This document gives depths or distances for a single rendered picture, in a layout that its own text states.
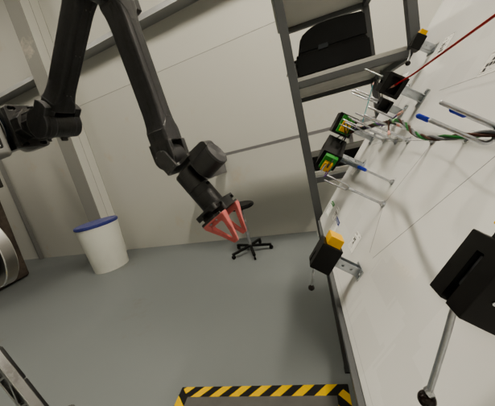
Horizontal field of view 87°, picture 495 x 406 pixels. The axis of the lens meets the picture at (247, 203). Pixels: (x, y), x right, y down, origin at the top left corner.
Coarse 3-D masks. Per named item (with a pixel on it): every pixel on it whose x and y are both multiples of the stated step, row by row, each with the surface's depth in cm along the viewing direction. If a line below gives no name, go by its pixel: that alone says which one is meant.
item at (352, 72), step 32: (288, 0) 119; (320, 0) 127; (352, 0) 135; (416, 0) 92; (288, 32) 102; (416, 32) 94; (288, 64) 104; (352, 64) 103; (384, 64) 101; (320, 96) 155
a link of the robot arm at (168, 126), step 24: (96, 0) 53; (120, 0) 54; (120, 24) 55; (120, 48) 57; (144, 48) 57; (144, 72) 57; (144, 96) 58; (144, 120) 60; (168, 120) 60; (168, 144) 58
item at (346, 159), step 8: (328, 136) 89; (328, 144) 86; (336, 144) 87; (344, 144) 88; (320, 152) 90; (328, 152) 84; (336, 152) 85; (320, 160) 88; (344, 160) 90; (352, 160) 88
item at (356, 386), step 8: (320, 224) 108; (320, 232) 99; (336, 288) 63; (336, 296) 60; (336, 304) 57; (344, 320) 52; (344, 328) 50; (344, 336) 48; (344, 344) 47; (352, 352) 45; (352, 360) 43; (352, 368) 42; (352, 376) 40; (360, 384) 39; (360, 392) 38; (360, 400) 37
